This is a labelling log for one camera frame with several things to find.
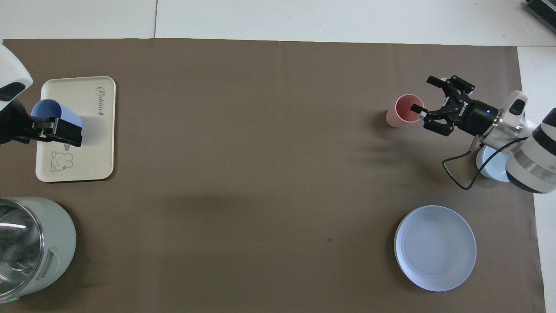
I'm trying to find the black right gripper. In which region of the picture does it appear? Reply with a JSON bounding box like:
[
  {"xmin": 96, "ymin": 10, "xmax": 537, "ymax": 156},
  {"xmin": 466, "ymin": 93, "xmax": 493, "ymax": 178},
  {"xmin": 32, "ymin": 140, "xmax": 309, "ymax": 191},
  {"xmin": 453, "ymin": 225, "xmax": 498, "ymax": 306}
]
[{"xmin": 410, "ymin": 75, "xmax": 501, "ymax": 138}]

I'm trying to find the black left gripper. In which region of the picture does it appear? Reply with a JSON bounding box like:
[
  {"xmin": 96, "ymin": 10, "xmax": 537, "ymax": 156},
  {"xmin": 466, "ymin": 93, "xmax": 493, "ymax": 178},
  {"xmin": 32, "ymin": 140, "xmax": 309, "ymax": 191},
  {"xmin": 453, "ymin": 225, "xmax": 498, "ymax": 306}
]
[{"xmin": 0, "ymin": 98, "xmax": 83, "ymax": 147}]

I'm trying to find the blue plastic cup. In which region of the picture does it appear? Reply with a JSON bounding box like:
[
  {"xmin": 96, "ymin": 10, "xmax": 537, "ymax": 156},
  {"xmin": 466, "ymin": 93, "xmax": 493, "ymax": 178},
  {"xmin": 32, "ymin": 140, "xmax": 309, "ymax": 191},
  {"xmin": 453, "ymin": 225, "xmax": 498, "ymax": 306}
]
[{"xmin": 30, "ymin": 99, "xmax": 83, "ymax": 132}]

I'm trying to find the pink plastic cup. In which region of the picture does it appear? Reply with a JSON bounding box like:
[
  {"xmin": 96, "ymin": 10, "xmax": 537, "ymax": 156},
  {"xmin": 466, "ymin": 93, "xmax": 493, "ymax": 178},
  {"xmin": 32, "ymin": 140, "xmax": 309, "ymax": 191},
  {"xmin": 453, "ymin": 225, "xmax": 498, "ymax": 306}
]
[{"xmin": 385, "ymin": 93, "xmax": 425, "ymax": 128}]

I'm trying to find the cream tray with rabbit print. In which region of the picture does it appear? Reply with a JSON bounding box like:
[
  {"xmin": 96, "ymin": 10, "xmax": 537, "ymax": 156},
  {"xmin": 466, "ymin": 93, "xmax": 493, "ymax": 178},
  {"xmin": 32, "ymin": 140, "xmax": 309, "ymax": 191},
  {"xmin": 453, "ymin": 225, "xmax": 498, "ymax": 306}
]
[{"xmin": 35, "ymin": 76, "xmax": 117, "ymax": 183}]

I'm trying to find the light blue bowl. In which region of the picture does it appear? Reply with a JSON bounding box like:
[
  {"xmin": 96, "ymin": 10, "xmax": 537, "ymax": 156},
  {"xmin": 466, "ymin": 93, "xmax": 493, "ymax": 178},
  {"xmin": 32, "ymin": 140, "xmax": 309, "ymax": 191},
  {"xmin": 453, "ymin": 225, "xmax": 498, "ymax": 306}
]
[{"xmin": 475, "ymin": 146, "xmax": 511, "ymax": 182}]

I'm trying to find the pale green electric pot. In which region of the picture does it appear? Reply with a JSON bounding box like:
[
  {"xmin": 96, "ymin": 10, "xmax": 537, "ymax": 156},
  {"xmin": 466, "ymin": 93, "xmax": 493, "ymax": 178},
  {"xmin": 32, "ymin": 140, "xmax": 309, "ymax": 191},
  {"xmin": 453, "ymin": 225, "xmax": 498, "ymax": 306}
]
[{"xmin": 0, "ymin": 197, "xmax": 77, "ymax": 303}]

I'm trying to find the dark grey ribbed device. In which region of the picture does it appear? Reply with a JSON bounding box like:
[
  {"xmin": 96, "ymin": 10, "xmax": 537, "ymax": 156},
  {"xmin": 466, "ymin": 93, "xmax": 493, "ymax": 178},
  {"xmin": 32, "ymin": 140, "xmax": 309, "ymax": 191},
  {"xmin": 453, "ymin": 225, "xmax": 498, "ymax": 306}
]
[{"xmin": 523, "ymin": 0, "xmax": 556, "ymax": 22}]

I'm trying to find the light blue plate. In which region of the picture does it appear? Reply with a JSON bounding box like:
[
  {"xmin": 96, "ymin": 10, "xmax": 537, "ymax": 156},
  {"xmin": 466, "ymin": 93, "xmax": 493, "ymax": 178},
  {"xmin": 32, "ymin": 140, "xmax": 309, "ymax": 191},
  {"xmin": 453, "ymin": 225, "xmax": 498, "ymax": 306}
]
[{"xmin": 394, "ymin": 205, "xmax": 477, "ymax": 292}]

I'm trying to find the brown paper table mat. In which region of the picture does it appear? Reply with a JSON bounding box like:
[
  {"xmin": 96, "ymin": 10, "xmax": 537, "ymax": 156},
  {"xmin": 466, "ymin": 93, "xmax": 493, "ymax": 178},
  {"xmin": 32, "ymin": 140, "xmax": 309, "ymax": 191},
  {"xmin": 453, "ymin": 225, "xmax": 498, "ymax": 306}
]
[{"xmin": 0, "ymin": 38, "xmax": 546, "ymax": 313}]

